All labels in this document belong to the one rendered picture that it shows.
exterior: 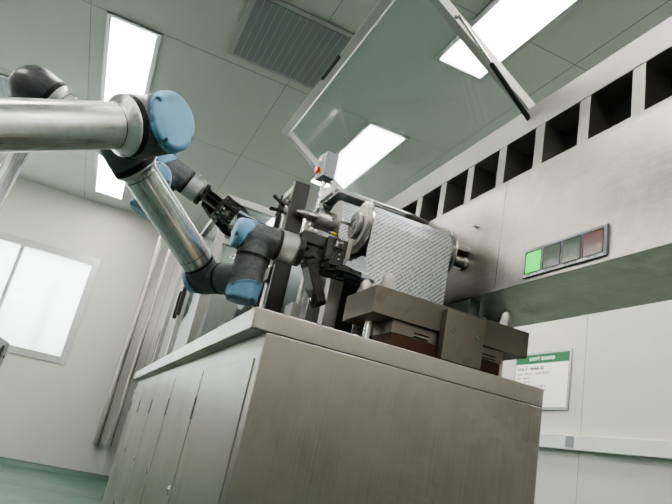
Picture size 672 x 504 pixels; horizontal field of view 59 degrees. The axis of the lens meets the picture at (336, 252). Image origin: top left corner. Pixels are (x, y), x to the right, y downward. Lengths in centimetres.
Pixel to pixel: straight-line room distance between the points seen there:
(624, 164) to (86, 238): 627
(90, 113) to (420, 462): 87
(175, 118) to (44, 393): 584
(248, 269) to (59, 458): 567
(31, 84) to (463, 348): 121
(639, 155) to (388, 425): 73
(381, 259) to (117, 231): 578
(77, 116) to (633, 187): 103
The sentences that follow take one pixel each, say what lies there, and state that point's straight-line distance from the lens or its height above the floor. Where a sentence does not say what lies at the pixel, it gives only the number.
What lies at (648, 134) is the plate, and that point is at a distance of 136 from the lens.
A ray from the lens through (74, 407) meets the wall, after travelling 687.
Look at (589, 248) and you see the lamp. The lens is 134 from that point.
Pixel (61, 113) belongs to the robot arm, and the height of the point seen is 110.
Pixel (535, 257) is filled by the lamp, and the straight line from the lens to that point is 146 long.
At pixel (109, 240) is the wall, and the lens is 709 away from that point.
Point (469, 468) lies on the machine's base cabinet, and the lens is 128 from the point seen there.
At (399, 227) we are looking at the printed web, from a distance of 156.
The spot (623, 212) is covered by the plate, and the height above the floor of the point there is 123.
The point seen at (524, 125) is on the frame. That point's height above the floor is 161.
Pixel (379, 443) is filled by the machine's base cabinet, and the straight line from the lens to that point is 118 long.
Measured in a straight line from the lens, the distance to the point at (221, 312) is 242.
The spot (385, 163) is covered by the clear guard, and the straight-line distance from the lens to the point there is 228.
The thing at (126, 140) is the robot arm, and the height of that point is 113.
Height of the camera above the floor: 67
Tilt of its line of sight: 19 degrees up
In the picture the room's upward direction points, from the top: 12 degrees clockwise
